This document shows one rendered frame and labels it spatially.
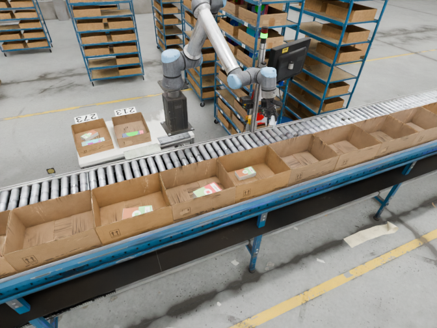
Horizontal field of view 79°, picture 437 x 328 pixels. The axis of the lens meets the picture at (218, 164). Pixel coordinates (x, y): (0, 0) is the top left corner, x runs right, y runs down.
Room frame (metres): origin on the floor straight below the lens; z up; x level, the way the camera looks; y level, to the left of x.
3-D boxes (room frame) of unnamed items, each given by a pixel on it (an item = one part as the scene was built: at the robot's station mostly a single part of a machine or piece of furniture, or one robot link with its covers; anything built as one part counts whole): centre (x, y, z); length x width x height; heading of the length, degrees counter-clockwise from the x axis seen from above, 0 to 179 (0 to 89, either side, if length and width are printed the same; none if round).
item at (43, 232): (0.84, 0.84, 0.96); 0.39 x 0.29 x 0.17; 114
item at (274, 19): (2.89, -0.38, 1.59); 0.40 x 0.30 x 0.10; 24
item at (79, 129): (1.91, 1.12, 0.80); 0.38 x 0.28 x 0.10; 30
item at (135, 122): (2.05, 0.81, 0.80); 0.38 x 0.28 x 0.10; 25
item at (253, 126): (2.15, -0.31, 1.11); 0.12 x 0.05 x 0.88; 114
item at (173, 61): (2.19, 0.40, 1.37); 0.17 x 0.15 x 0.18; 127
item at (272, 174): (1.32, -0.23, 0.96); 0.39 x 0.29 x 0.17; 114
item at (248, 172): (1.38, -0.19, 0.90); 0.13 x 0.07 x 0.04; 115
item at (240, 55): (2.90, -0.39, 1.19); 0.40 x 0.30 x 0.10; 24
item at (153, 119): (2.08, 0.81, 0.74); 1.00 x 0.58 x 0.03; 118
